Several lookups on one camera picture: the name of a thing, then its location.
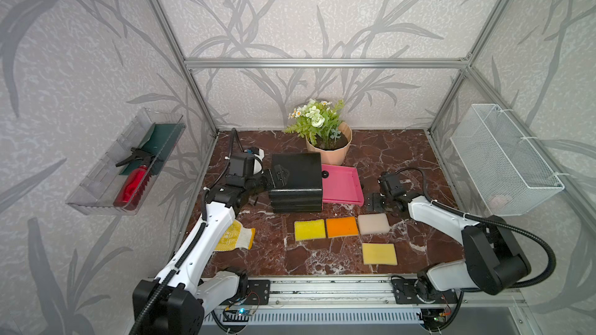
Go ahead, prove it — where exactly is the black mini drawer cabinet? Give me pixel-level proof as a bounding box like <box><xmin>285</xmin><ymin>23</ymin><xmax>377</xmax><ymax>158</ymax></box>
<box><xmin>269</xmin><ymin>152</ymin><xmax>323</xmax><ymax>213</ymax></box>

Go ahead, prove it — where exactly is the orange white sponge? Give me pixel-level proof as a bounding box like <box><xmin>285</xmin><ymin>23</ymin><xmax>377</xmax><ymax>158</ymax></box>
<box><xmin>357</xmin><ymin>213</ymin><xmax>391</xmax><ymax>235</ymax></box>

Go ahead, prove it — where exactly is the pink drawer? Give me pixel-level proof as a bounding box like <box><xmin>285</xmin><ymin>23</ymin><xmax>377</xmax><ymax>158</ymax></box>
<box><xmin>321</xmin><ymin>164</ymin><xmax>364</xmax><ymax>206</ymax></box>

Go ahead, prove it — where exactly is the pale yellow sponge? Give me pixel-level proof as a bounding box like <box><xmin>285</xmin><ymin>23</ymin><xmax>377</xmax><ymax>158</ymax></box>
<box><xmin>362</xmin><ymin>243</ymin><xmax>398</xmax><ymax>266</ymax></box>

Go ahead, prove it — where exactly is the bright yellow sponge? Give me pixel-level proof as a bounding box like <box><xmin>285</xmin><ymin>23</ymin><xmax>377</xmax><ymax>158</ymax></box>
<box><xmin>294</xmin><ymin>220</ymin><xmax>327</xmax><ymax>241</ymax></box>

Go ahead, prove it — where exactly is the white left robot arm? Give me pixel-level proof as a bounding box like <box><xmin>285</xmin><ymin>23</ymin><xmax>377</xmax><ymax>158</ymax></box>
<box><xmin>130</xmin><ymin>130</ymin><xmax>286</xmax><ymax>334</ymax></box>

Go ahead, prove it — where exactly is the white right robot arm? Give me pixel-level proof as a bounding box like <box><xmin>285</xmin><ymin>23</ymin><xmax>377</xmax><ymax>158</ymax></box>
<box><xmin>365</xmin><ymin>167</ymin><xmax>557</xmax><ymax>303</ymax></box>

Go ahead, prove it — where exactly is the yellow white work glove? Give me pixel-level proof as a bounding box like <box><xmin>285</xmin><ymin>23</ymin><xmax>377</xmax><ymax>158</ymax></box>
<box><xmin>215</xmin><ymin>220</ymin><xmax>255</xmax><ymax>252</ymax></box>

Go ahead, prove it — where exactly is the artificial green flower plant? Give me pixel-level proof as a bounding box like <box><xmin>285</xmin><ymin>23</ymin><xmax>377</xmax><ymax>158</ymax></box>
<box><xmin>284</xmin><ymin>99</ymin><xmax>345</xmax><ymax>150</ymax></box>

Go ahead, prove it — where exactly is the pink item in basket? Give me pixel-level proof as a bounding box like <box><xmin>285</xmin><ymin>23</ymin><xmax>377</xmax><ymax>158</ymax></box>
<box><xmin>488</xmin><ymin>194</ymin><xmax>512</xmax><ymax>212</ymax></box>

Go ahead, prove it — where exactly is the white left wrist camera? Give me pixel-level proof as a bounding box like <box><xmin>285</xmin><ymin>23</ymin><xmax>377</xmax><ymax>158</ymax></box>
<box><xmin>247</xmin><ymin>147</ymin><xmax>265</xmax><ymax>175</ymax></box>

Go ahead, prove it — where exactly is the red handled garden tool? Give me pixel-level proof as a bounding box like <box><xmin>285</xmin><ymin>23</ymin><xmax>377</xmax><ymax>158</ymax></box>
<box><xmin>113</xmin><ymin>164</ymin><xmax>151</xmax><ymax>211</ymax></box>

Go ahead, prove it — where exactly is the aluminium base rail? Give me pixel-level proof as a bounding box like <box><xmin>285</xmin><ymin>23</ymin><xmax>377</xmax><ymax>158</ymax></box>
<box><xmin>203</xmin><ymin>275</ymin><xmax>541</xmax><ymax>334</ymax></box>

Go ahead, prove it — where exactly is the white wire mesh basket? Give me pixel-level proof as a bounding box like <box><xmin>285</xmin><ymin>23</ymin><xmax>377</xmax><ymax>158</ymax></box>
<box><xmin>451</xmin><ymin>104</ymin><xmax>565</xmax><ymax>217</ymax></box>

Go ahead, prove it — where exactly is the clear plastic wall tray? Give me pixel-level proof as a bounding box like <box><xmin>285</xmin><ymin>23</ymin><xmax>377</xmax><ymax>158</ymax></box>
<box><xmin>66</xmin><ymin>108</ymin><xmax>186</xmax><ymax>216</ymax></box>

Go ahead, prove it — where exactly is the aluminium cage frame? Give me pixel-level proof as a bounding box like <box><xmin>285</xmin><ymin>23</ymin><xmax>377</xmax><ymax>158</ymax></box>
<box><xmin>151</xmin><ymin>0</ymin><xmax>595</xmax><ymax>226</ymax></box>

